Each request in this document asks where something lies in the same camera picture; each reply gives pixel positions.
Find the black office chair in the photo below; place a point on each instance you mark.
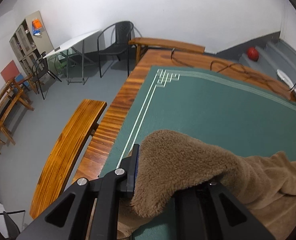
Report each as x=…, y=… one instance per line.
x=12, y=228

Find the wooden bench far side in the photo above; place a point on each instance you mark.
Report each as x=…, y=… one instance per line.
x=144, y=43

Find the wooden chairs stack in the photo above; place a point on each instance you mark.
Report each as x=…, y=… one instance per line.
x=10, y=95

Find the brown fleece sweater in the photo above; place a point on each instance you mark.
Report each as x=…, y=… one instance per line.
x=170, y=161

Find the white folding table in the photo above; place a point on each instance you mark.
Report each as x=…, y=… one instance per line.
x=73, y=52

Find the white power strip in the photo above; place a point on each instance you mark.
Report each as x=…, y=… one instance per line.
x=287, y=80

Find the beige glass door cabinet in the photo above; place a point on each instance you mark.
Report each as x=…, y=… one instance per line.
x=26, y=45

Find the green table mat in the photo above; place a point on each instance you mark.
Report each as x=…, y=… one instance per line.
x=246, y=120

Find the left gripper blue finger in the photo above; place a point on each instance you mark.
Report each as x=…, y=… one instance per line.
x=132, y=168

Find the black metal chair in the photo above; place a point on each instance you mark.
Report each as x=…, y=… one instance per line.
x=122, y=31

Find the black chair near cabinet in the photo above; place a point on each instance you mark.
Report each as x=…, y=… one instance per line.
x=40, y=68

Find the red ball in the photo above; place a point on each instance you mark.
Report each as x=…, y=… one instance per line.
x=253, y=54

